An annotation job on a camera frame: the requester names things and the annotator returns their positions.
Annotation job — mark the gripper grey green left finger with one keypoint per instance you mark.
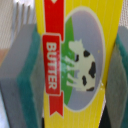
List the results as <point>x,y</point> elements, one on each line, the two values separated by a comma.
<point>21,80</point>

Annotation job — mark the gripper grey green right finger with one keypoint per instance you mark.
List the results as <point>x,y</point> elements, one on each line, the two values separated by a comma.
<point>117,83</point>

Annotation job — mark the yellow butter box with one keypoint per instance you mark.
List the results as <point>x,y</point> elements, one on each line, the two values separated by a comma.
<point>77,39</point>

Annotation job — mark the fork with wooden handle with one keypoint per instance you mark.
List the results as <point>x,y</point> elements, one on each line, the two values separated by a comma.
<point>23,13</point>

